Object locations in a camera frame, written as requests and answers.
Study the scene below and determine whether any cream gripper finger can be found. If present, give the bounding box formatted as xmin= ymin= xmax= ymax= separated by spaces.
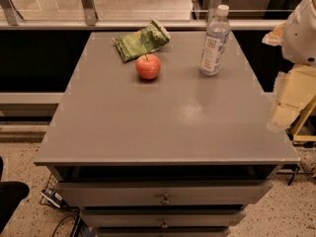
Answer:
xmin=268 ymin=64 xmax=316 ymax=131
xmin=262 ymin=23 xmax=285 ymax=46

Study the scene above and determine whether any clear blue plastic water bottle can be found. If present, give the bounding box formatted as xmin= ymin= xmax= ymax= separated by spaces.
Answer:
xmin=199 ymin=5 xmax=230 ymax=76

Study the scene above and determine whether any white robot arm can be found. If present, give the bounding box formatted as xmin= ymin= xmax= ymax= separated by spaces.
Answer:
xmin=262 ymin=0 xmax=316 ymax=131

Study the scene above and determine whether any grey drawer cabinet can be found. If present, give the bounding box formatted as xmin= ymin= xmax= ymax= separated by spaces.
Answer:
xmin=33 ymin=31 xmax=301 ymax=237

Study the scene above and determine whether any red apple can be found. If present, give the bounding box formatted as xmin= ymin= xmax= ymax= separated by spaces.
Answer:
xmin=135 ymin=54 xmax=161 ymax=80

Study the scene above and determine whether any green snack bag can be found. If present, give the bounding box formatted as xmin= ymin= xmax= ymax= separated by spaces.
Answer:
xmin=113 ymin=20 xmax=171 ymax=62

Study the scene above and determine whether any top grey drawer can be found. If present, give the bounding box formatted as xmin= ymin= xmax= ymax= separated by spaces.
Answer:
xmin=55 ymin=181 xmax=273 ymax=207

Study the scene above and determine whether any grey drawer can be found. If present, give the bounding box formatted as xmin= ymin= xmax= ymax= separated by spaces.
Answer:
xmin=97 ymin=227 xmax=230 ymax=237
xmin=81 ymin=209 xmax=245 ymax=228
xmin=55 ymin=181 xmax=273 ymax=207

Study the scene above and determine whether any middle grey drawer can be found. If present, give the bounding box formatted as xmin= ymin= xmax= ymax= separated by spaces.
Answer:
xmin=81 ymin=209 xmax=245 ymax=228

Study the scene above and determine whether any bottom grey drawer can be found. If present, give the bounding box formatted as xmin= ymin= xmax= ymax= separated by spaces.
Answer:
xmin=97 ymin=227 xmax=230 ymax=237

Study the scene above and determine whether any blue white box on floor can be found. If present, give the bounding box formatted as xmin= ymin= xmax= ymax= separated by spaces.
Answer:
xmin=40 ymin=188 xmax=63 ymax=208

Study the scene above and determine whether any black chair edge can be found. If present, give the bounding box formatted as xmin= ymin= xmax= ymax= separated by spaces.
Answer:
xmin=0 ymin=156 xmax=31 ymax=234

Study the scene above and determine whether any yellow metal frame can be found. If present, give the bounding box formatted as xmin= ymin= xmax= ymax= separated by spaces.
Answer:
xmin=291 ymin=95 xmax=316 ymax=142

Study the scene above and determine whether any metal railing post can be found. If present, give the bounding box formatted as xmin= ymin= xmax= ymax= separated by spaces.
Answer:
xmin=0 ymin=0 xmax=23 ymax=26
xmin=81 ymin=0 xmax=98 ymax=26

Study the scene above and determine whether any black floor cable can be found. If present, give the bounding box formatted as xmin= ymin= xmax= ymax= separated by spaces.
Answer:
xmin=50 ymin=210 xmax=87 ymax=237

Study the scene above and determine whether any left metal railing post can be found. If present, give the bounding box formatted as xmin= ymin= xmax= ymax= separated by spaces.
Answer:
xmin=0 ymin=0 xmax=23 ymax=26

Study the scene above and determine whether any grey window ledge rail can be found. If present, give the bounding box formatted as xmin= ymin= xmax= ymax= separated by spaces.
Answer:
xmin=0 ymin=19 xmax=284 ymax=32

